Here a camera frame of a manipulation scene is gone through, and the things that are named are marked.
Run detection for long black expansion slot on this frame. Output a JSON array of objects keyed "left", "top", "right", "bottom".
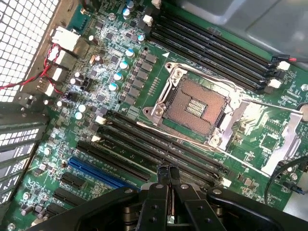
[{"left": 76, "top": 141, "right": 151, "bottom": 182}]

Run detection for silver metal socket cover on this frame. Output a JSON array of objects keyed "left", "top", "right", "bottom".
[{"left": 223, "top": 97, "right": 304, "bottom": 179}]

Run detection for CPU socket with gold pins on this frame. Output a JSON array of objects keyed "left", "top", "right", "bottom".
[{"left": 142, "top": 61, "right": 243, "bottom": 150}]

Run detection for black red wire with plug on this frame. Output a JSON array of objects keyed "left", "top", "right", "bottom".
[{"left": 271, "top": 54, "right": 308, "bottom": 64}]

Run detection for thin black cable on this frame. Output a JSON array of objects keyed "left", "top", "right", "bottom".
[{"left": 263, "top": 155, "right": 308, "bottom": 205}]

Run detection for perforated metal slot cover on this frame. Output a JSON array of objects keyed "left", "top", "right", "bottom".
[
  {"left": 0, "top": 163, "right": 27, "bottom": 186},
  {"left": 0, "top": 127, "right": 41, "bottom": 148},
  {"left": 0, "top": 143, "right": 37, "bottom": 168}
]

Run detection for short black expansion slot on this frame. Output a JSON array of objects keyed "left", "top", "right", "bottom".
[
  {"left": 53, "top": 187, "right": 81, "bottom": 206},
  {"left": 60, "top": 172, "right": 86, "bottom": 190},
  {"left": 44, "top": 203, "right": 67, "bottom": 218}
]

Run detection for red and black twisted wire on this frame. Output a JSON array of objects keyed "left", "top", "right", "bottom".
[{"left": 0, "top": 44, "right": 64, "bottom": 95}]

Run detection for black RAM slot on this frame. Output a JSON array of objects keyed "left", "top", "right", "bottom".
[
  {"left": 144, "top": 7, "right": 286, "bottom": 78},
  {"left": 95, "top": 115, "right": 224, "bottom": 180},
  {"left": 143, "top": 25, "right": 275, "bottom": 94},
  {"left": 151, "top": 0, "right": 291, "bottom": 71},
  {"left": 90, "top": 134, "right": 212, "bottom": 190},
  {"left": 107, "top": 111, "right": 229, "bottom": 174},
  {"left": 142, "top": 14, "right": 282, "bottom": 89},
  {"left": 95, "top": 125, "right": 233, "bottom": 188}
]

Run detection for green computer motherboard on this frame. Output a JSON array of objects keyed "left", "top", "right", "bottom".
[{"left": 0, "top": 0, "right": 308, "bottom": 231}]

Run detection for blue expansion slot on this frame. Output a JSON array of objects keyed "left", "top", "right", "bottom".
[{"left": 68, "top": 156, "right": 138, "bottom": 192}]

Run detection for green PC motherboard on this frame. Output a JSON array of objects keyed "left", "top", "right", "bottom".
[{"left": 4, "top": 0, "right": 308, "bottom": 231}]

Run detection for white plastic power connector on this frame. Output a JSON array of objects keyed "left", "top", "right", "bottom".
[{"left": 51, "top": 26, "right": 81, "bottom": 52}]

